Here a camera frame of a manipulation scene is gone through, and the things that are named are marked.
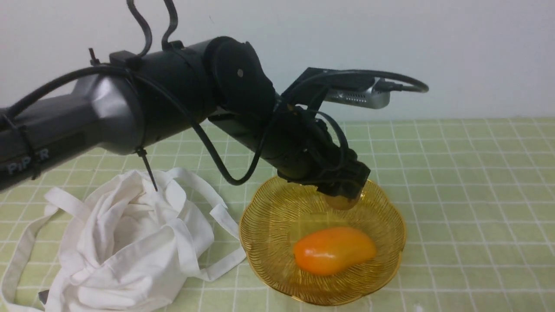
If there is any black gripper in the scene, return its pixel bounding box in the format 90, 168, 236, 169
277, 106, 371, 200

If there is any brown round fruit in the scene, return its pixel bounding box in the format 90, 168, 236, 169
323, 194, 359, 211

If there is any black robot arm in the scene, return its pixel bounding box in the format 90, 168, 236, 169
1, 37, 371, 198

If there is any white cloth tote bag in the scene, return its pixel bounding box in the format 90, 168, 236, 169
1, 167, 246, 312

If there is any amber glass bowl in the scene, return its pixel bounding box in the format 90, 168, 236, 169
238, 176, 407, 306

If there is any orange mango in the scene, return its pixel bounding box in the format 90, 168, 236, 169
293, 227, 377, 276

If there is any green checkered tablecloth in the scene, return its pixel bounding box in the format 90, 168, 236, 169
0, 118, 555, 312

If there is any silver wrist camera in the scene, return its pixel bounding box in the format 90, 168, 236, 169
282, 67, 391, 110

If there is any black cable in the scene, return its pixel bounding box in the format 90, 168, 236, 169
0, 0, 430, 187

